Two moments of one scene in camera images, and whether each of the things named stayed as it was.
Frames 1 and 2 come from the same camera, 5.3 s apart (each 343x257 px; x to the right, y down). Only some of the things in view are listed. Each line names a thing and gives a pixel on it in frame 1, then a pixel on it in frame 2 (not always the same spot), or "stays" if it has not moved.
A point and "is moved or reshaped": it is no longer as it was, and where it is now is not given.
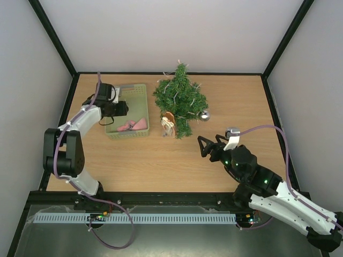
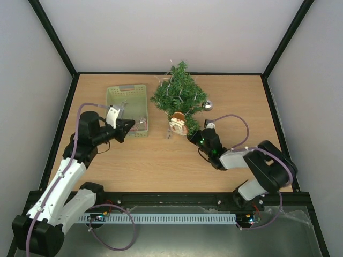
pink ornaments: x=132 y=125 stays
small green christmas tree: x=180 y=96 is moved or reshaped
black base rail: x=140 y=201 stays
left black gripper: x=123 y=110 → x=122 y=130
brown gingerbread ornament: x=168 y=124 → x=178 y=125
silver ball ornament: x=204 y=115 → x=207 y=105
